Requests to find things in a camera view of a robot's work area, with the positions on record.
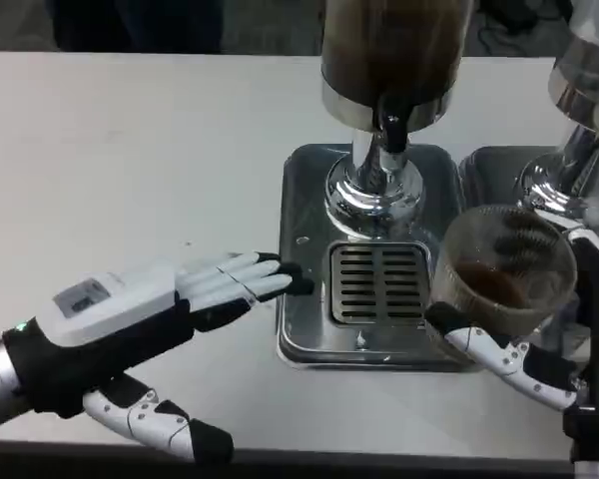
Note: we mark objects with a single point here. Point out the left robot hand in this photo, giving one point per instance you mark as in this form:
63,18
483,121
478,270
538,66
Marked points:
115,309

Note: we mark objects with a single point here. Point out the clear ribbed glass cup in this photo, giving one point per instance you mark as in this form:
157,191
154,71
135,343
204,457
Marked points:
484,289

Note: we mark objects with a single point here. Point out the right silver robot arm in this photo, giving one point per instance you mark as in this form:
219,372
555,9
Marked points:
596,471

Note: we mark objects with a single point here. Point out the steel drink dispenser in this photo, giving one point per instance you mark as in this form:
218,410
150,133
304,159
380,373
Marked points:
579,154

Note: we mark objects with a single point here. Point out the steel drip tray grid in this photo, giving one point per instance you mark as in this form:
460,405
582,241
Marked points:
374,284

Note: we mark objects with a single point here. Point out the black dispenser tap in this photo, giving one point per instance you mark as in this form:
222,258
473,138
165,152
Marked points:
393,130

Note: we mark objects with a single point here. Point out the drink dispenser with dark drink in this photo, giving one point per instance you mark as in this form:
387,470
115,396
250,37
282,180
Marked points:
384,50

